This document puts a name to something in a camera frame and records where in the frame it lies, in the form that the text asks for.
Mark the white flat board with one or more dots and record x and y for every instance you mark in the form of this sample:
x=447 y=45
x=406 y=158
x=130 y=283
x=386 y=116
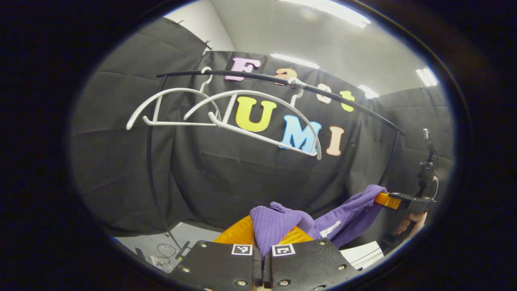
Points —
x=359 y=256

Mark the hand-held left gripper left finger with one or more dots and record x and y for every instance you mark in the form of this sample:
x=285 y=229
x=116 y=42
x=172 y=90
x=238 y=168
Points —
x=218 y=264

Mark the black backdrop cloth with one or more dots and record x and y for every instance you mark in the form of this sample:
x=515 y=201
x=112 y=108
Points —
x=121 y=169

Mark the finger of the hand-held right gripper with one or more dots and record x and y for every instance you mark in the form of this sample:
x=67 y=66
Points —
x=383 y=200

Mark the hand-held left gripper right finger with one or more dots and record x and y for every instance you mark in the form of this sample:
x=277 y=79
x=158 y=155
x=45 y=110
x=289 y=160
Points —
x=307 y=264

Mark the clear plastic wrap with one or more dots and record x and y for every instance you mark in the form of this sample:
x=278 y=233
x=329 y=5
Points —
x=161 y=263

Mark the black metal clothes rack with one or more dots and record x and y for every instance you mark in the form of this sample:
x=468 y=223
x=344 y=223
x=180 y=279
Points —
x=226 y=73

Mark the white plastic clothes hanger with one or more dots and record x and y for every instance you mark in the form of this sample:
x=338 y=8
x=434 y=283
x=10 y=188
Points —
x=242 y=92
x=173 y=90

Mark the purple knit cardigan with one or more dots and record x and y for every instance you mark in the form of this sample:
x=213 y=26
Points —
x=274 y=224

